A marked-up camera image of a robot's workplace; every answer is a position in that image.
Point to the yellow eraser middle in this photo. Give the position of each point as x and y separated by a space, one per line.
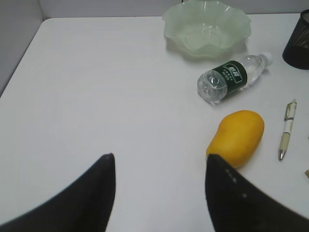
307 173

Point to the beige grip white pen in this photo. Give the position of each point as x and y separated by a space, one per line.
287 129

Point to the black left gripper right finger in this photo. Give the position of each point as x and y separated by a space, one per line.
236 205

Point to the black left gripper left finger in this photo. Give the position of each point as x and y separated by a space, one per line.
84 206

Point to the frosted green glass plate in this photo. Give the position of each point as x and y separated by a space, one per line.
205 28

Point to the black mesh pen holder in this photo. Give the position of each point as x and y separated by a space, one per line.
296 52

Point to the clear bottle green label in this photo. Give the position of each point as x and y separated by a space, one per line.
236 74

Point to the yellow mango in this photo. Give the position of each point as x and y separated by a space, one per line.
237 137

